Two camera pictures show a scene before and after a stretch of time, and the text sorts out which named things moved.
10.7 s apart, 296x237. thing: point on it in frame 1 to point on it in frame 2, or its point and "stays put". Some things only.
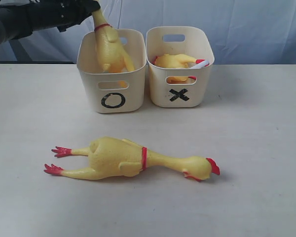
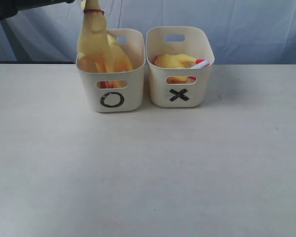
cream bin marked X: x=178 y=88 stays put
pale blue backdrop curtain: x=242 y=31 stays put
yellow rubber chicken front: x=123 y=85 to x=122 y=62
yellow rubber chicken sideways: x=111 y=157 to x=94 y=53
